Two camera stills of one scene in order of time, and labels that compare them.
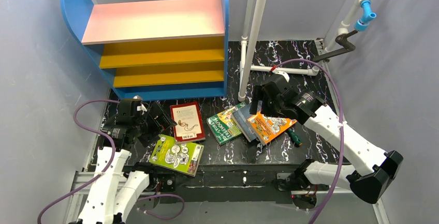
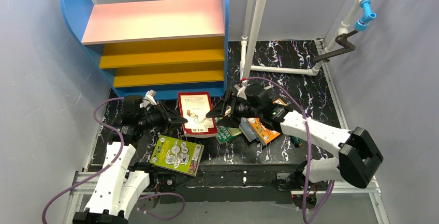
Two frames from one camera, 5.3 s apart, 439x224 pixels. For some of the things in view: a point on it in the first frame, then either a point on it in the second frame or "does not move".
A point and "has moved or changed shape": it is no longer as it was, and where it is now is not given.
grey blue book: x=242 y=114 does not move
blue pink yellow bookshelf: x=153 y=50 does not move
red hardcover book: x=189 y=128 has moved or changed shape
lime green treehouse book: x=184 y=158 does not move
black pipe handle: x=341 y=39 does not move
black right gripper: x=266 y=100 to x=230 y=106
